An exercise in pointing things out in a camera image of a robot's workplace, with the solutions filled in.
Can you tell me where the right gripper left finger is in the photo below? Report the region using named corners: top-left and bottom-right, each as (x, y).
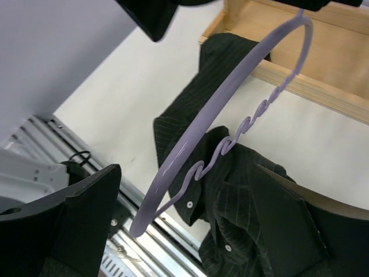
top-left (1, 164), bottom-right (122, 276)

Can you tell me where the grey pinstriped shirt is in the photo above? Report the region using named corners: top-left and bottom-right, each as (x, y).
top-left (153, 33), bottom-right (287, 276)

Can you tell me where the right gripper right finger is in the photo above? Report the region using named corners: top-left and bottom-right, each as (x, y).
top-left (250, 165), bottom-right (368, 276)

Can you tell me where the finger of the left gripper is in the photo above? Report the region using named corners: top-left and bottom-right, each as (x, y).
top-left (115, 0), bottom-right (179, 43)

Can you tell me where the purple hanger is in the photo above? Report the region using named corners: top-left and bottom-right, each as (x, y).
top-left (129, 9), bottom-right (313, 238)

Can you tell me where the aluminium rail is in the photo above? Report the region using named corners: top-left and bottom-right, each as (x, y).
top-left (1, 117), bottom-right (205, 276)

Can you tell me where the wooden clothes rack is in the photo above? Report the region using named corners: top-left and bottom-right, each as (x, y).
top-left (199, 1), bottom-right (368, 123)

